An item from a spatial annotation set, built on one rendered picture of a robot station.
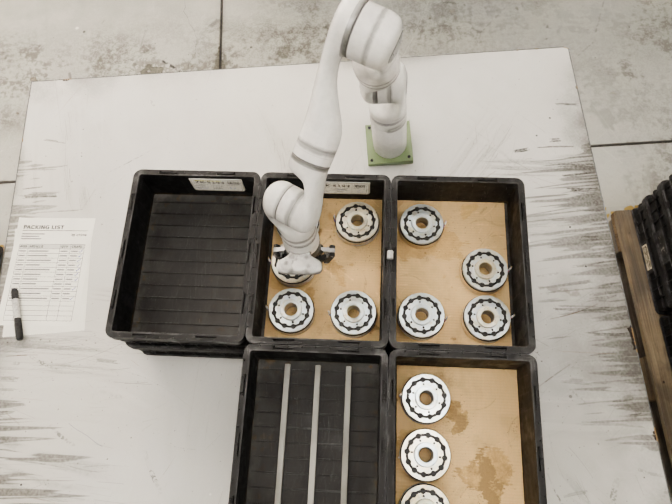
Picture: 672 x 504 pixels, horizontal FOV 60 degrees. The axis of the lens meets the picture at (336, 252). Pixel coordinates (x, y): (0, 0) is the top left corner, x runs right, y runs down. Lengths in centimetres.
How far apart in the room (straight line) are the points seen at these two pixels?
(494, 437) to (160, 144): 116
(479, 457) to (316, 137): 75
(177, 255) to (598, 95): 195
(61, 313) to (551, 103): 144
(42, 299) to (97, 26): 170
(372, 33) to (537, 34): 200
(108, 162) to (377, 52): 103
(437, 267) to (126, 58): 195
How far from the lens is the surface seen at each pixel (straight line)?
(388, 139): 152
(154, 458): 150
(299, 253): 116
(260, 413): 132
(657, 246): 222
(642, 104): 282
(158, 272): 144
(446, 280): 137
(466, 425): 132
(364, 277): 136
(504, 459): 133
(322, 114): 97
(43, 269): 172
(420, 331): 130
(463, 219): 143
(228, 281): 139
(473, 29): 285
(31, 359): 166
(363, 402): 130
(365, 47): 94
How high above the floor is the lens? 213
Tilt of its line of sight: 70 degrees down
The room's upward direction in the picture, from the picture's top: 6 degrees counter-clockwise
